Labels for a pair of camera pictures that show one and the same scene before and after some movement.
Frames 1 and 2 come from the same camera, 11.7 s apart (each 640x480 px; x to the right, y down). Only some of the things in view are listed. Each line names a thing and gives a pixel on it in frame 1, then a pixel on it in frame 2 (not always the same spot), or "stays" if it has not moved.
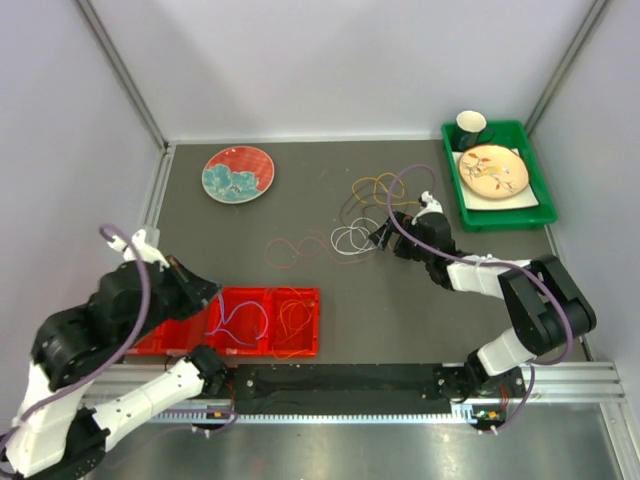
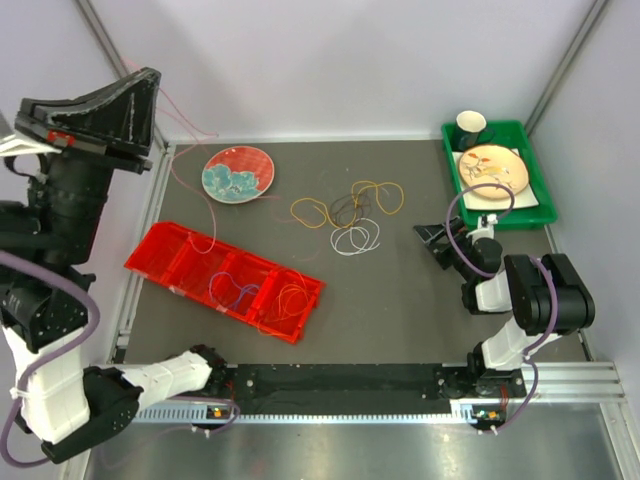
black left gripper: x=198 y=291 → x=123 y=113
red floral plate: x=238 y=174 stays
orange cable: x=299 y=301 → x=292 y=299
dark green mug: x=471 y=129 stays
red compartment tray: x=243 y=322 → x=273 y=299
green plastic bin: x=516 y=219 stays
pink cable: x=298 y=250 → x=206 y=134
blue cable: x=223 y=322 → x=242 y=289
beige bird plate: x=493 y=172 stays
